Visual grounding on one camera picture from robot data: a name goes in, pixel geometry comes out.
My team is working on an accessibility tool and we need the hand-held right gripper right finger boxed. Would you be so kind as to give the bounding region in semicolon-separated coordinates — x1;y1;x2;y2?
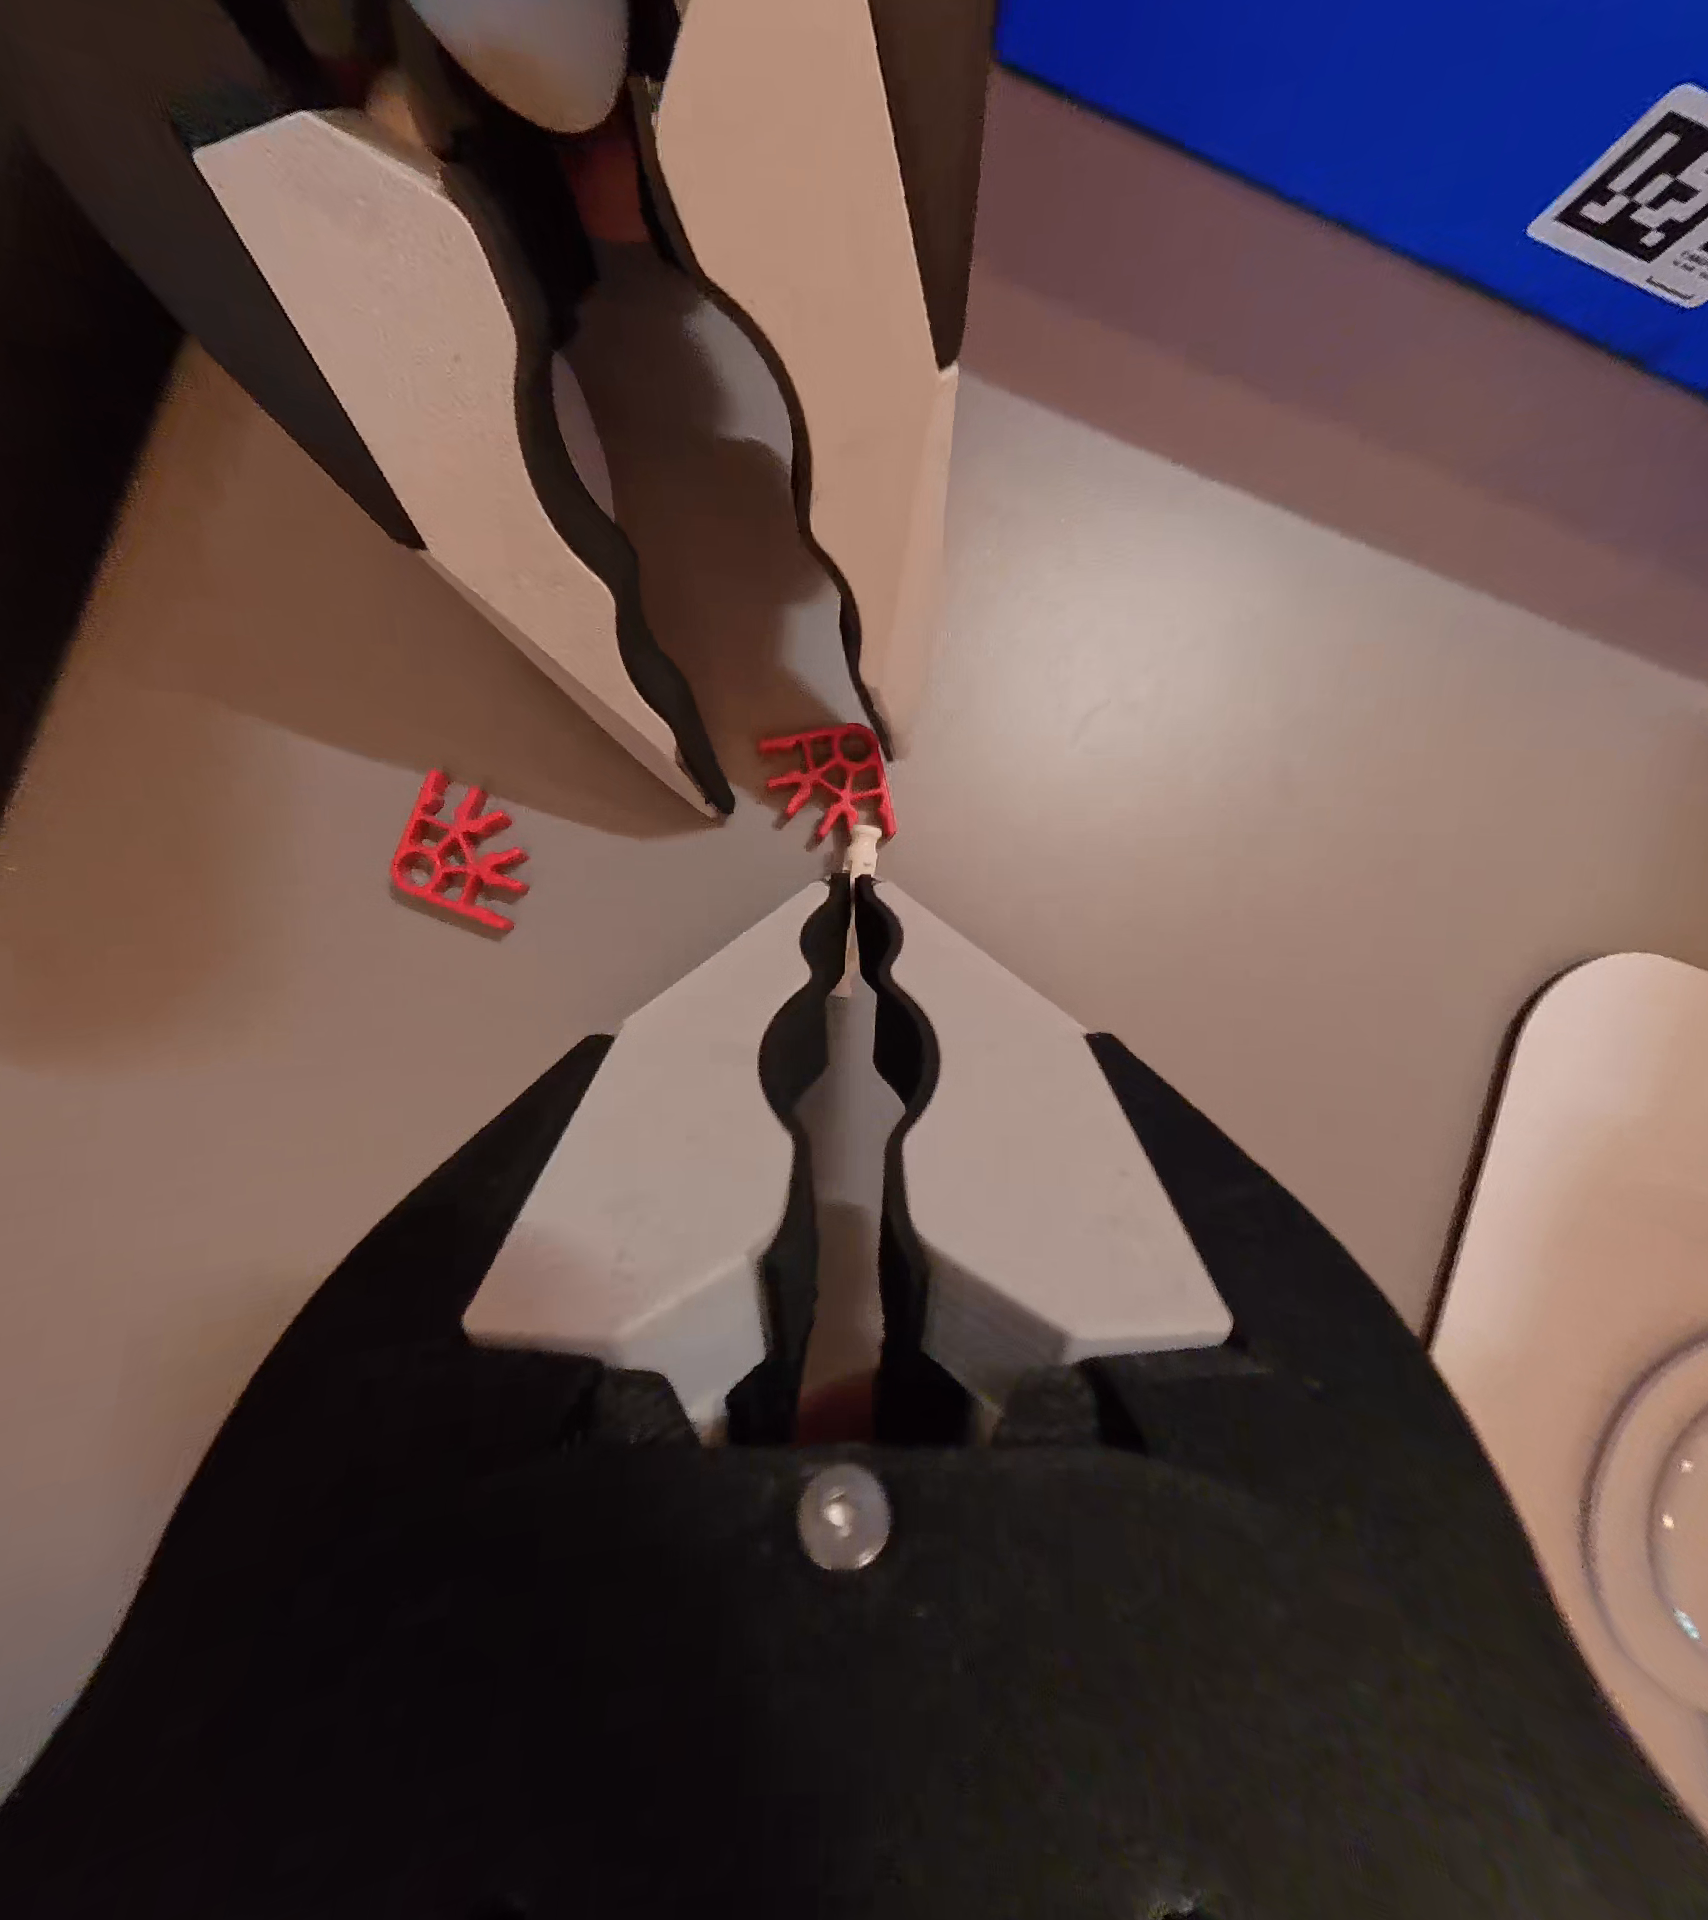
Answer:
854;876;1234;1447

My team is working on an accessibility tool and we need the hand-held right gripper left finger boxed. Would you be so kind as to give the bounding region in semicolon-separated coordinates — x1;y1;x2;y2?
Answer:
463;876;854;1447

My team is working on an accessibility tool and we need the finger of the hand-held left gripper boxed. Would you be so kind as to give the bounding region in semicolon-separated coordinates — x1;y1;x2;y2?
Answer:
636;0;964;762
189;108;739;822

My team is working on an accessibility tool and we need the white plastic rod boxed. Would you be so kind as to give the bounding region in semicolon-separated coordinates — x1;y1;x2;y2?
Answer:
825;822;889;1000

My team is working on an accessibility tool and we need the red fan connector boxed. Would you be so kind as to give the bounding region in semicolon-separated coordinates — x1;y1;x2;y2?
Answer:
387;769;531;937
758;724;898;840

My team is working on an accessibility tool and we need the blue plastic bin white tag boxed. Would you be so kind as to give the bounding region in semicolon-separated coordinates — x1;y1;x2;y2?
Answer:
996;0;1708;451

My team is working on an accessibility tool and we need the white document stand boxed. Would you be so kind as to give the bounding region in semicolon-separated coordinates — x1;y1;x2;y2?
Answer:
1424;952;1708;1920

